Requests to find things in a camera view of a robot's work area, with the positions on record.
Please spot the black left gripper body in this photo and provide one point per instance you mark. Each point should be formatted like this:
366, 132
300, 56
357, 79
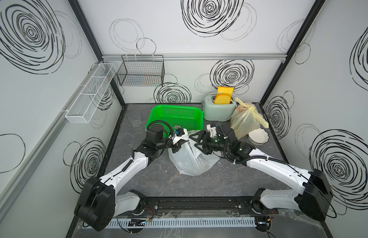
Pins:
167, 144

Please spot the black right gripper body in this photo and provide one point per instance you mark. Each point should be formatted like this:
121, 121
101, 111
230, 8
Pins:
213, 144

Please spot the white bunny print plastic bag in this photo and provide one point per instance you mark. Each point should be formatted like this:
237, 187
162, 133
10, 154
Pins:
189, 160

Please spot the yellowish fruit print plastic bag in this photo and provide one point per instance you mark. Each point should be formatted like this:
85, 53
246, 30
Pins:
246, 119

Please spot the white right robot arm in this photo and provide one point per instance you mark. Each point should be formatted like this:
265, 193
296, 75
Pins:
308, 192

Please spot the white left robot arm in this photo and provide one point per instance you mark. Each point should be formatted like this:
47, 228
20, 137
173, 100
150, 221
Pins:
100, 200

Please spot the green plastic basket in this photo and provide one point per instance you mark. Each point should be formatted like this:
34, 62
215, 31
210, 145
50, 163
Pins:
190, 118

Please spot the mint green toaster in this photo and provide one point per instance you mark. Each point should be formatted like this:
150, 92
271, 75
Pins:
217, 112

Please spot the front toast slice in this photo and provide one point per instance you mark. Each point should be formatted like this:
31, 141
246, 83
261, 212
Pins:
222, 99

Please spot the toast slice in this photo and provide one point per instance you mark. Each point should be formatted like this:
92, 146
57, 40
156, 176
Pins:
222, 99
226, 90

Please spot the clear plastic cup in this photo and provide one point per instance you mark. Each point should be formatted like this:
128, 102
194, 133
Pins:
135, 119

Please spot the white scalloped plate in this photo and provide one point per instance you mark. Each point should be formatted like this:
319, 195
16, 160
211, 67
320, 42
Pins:
258, 137

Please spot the back toast slice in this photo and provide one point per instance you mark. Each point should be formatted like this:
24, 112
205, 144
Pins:
226, 90

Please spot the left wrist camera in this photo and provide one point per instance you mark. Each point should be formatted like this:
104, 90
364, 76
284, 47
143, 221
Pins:
180, 134

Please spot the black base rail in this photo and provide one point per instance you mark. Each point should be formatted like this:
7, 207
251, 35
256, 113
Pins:
243, 205

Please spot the black wire wall basket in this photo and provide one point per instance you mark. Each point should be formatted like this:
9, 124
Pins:
141, 71

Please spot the grey slotted cable duct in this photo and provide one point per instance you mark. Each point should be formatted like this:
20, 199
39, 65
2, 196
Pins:
220, 222

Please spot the white mesh wall shelf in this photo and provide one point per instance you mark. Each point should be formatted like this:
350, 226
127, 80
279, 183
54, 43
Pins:
96, 94

